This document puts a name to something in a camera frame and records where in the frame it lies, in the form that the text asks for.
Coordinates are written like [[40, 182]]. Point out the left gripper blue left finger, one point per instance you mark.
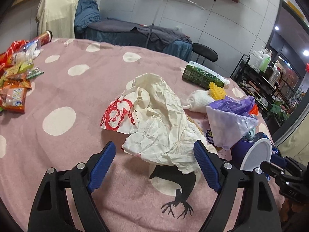
[[99, 164]]

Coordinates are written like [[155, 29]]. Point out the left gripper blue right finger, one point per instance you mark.
[[207, 163]]

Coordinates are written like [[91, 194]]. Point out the purple plastic bag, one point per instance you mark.
[[230, 120]]

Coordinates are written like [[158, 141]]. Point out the orange foam fruit net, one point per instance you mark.
[[254, 110]]

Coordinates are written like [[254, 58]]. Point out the yellow foam fruit net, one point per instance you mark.
[[216, 92]]

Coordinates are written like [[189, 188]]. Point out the purple paper cup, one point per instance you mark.
[[248, 155]]

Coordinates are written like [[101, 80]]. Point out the potted green plant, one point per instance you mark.
[[283, 107]]

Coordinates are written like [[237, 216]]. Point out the pink polka dot blanket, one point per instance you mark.
[[113, 138]]

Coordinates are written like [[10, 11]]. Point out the green milk carton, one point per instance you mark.
[[200, 75]]

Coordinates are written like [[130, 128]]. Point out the black metal trolley rack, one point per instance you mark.
[[254, 84]]

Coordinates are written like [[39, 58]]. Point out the bottles on trolley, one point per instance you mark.
[[261, 61]]

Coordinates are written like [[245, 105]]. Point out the black round stool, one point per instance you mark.
[[203, 51]]

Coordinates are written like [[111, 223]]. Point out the grey blue massage bed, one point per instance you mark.
[[121, 33]]

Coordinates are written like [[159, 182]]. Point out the snack packet pile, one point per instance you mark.
[[17, 72]]

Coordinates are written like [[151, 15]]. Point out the red chips can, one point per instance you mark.
[[44, 38]]

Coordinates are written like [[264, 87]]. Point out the blue crumpled bedding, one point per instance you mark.
[[86, 13]]

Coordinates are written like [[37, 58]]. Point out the cream cloth covered chair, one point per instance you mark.
[[57, 16]]

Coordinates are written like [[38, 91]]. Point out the white curved lamp pole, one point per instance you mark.
[[180, 14]]

